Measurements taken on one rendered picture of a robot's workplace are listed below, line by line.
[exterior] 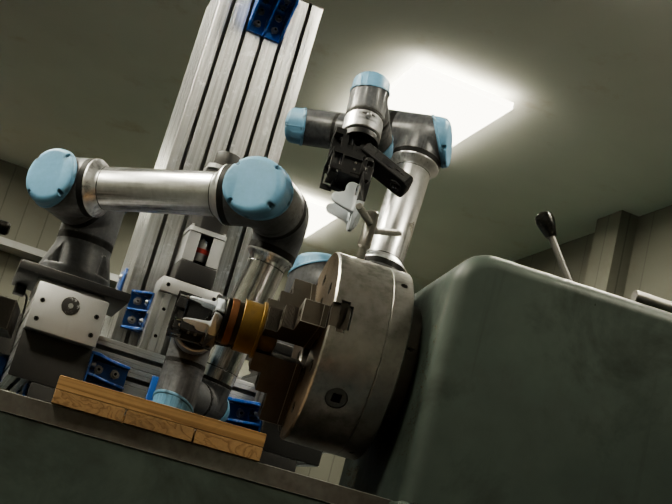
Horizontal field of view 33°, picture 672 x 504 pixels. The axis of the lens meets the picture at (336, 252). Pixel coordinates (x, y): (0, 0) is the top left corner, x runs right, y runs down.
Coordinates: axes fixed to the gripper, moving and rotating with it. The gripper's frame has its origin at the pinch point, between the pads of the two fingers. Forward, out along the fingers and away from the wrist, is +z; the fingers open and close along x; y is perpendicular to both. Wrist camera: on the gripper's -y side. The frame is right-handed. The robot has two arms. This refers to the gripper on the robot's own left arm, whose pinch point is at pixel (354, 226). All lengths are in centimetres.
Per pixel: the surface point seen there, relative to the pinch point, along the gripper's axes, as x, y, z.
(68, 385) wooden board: 13, 38, 52
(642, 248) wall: -373, -259, -337
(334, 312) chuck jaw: 17.8, 3.7, 30.2
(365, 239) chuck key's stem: 12.0, 0.0, 11.0
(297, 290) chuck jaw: 1.1, 7.5, 17.4
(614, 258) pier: -385, -246, -332
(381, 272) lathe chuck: 16.1, -2.7, 19.4
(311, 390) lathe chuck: 12.0, 3.7, 40.8
